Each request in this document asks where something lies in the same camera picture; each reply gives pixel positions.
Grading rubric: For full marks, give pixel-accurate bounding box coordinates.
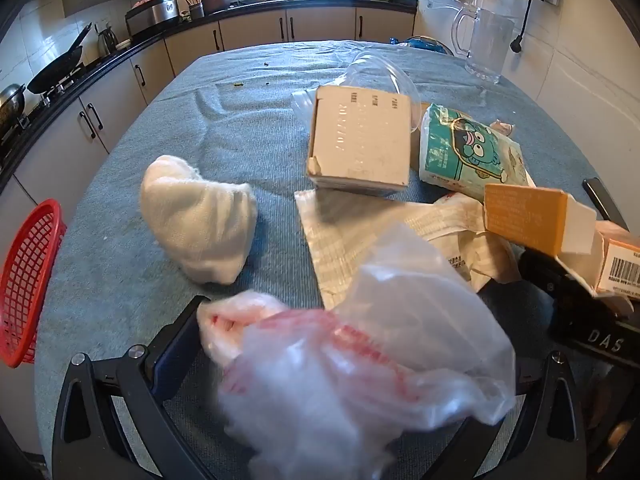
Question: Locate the orange cardboard box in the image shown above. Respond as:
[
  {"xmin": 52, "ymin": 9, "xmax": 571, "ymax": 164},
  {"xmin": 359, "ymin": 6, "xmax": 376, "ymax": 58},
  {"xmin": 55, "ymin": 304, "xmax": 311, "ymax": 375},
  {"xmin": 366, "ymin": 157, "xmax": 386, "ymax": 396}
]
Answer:
[{"xmin": 483, "ymin": 183, "xmax": 610, "ymax": 282}]

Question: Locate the red printed clear plastic bag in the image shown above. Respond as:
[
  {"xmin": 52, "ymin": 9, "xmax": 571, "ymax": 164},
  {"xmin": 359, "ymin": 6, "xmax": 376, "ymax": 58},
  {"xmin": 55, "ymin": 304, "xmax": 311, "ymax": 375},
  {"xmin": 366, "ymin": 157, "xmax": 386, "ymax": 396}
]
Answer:
[{"xmin": 196, "ymin": 220, "xmax": 517, "ymax": 480}]

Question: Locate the red plastic basket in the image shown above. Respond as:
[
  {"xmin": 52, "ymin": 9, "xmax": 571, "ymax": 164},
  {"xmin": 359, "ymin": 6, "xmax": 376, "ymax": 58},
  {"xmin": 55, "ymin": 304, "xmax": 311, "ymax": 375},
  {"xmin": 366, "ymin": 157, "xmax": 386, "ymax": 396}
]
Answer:
[{"xmin": 0, "ymin": 198, "xmax": 68, "ymax": 369}]

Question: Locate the clear plastic cup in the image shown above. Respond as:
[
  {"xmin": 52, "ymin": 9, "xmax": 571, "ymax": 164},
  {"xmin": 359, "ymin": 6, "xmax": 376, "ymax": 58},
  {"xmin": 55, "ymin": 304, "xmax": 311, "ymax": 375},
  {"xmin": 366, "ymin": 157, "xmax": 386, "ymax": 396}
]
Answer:
[{"xmin": 291, "ymin": 50, "xmax": 424, "ymax": 134}]

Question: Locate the cartoon printed tissue pack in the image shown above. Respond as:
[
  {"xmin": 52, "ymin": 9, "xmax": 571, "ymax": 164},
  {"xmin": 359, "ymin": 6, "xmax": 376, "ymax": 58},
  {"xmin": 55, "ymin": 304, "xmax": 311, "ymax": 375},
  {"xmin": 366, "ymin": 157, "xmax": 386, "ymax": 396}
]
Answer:
[{"xmin": 418, "ymin": 103, "xmax": 537, "ymax": 204}]

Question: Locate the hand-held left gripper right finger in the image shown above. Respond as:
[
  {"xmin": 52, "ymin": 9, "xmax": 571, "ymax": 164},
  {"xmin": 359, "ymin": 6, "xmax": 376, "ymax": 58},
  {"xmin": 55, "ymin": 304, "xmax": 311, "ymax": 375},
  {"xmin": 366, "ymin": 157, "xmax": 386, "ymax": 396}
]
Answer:
[{"xmin": 400, "ymin": 350, "xmax": 589, "ymax": 480}]

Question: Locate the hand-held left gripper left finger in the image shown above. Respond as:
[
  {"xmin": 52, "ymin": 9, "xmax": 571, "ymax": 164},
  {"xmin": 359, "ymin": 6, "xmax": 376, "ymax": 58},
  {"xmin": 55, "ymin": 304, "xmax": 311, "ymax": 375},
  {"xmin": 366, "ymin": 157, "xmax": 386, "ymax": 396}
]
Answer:
[{"xmin": 51, "ymin": 295, "xmax": 213, "ymax": 480}]

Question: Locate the white printed paper bag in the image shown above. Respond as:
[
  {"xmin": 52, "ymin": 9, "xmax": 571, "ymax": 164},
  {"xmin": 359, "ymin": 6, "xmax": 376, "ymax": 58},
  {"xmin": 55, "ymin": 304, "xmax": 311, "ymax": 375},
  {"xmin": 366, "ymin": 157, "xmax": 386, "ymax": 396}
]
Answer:
[{"xmin": 294, "ymin": 188, "xmax": 523, "ymax": 312}]

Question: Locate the white crumpled towel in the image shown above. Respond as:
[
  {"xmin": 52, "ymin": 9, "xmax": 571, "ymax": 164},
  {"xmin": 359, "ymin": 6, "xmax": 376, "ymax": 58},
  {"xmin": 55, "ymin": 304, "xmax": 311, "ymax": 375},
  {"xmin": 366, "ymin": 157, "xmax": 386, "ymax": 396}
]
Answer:
[{"xmin": 139, "ymin": 154, "xmax": 259, "ymax": 286}]

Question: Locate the black kettle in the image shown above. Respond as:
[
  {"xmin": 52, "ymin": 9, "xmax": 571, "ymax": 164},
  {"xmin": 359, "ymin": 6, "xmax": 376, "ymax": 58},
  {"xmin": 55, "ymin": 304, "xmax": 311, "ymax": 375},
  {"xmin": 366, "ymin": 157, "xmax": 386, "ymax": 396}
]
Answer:
[{"xmin": 0, "ymin": 83, "xmax": 27, "ymax": 133}]

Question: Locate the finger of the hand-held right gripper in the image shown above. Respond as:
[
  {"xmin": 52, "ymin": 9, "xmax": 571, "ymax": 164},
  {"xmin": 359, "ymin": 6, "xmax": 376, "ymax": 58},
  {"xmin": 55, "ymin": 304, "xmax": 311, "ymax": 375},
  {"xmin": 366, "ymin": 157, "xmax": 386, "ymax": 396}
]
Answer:
[{"xmin": 519, "ymin": 248, "xmax": 571, "ymax": 311}]

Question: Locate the blue plastic bag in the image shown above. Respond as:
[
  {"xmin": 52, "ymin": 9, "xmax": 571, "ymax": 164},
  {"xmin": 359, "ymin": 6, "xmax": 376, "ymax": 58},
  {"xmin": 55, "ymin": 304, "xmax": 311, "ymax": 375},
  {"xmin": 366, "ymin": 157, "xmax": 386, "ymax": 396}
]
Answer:
[{"xmin": 389, "ymin": 35, "xmax": 454, "ymax": 57}]

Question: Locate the clear glass pitcher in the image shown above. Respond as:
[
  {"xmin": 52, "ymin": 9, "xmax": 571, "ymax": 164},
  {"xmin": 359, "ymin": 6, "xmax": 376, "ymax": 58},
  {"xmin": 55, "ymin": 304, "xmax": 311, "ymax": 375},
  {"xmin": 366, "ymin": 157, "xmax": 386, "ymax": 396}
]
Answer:
[{"xmin": 451, "ymin": 6, "xmax": 517, "ymax": 86}]

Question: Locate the plain white cardboard box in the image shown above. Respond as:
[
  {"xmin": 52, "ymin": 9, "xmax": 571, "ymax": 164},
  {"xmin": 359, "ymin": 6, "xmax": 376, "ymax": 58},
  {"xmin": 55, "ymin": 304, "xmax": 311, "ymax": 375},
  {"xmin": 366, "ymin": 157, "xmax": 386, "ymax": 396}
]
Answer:
[{"xmin": 305, "ymin": 84, "xmax": 412, "ymax": 197}]

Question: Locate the black wok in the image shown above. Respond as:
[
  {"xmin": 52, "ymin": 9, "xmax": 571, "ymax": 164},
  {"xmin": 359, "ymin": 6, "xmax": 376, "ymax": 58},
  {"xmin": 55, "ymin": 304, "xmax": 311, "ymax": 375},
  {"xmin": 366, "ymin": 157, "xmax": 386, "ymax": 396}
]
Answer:
[{"xmin": 26, "ymin": 22, "xmax": 94, "ymax": 96}]

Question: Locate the chopstick holder cup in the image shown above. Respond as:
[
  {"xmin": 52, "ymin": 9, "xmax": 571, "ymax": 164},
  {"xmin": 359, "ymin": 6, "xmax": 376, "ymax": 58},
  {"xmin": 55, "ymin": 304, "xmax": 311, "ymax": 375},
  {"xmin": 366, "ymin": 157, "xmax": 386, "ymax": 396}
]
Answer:
[{"xmin": 179, "ymin": 0, "xmax": 207, "ymax": 22}]

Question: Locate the silver rice cooker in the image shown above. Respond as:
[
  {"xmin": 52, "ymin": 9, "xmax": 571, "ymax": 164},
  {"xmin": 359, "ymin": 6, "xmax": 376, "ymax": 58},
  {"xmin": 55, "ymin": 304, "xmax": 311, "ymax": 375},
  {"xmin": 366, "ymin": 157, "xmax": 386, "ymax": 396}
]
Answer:
[{"xmin": 124, "ymin": 0, "xmax": 181, "ymax": 37}]

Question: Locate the barcode cardboard box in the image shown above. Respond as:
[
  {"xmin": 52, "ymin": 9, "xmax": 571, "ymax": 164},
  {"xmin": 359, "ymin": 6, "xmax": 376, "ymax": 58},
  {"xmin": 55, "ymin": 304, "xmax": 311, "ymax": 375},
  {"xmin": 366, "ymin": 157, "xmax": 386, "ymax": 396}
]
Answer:
[{"xmin": 594, "ymin": 221, "xmax": 640, "ymax": 302}]

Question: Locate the black power plug cable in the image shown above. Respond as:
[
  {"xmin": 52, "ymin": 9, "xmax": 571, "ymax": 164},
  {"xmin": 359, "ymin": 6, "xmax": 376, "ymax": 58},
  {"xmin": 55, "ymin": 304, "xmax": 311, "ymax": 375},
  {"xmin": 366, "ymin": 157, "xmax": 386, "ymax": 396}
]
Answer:
[{"xmin": 509, "ymin": 0, "xmax": 552, "ymax": 56}]

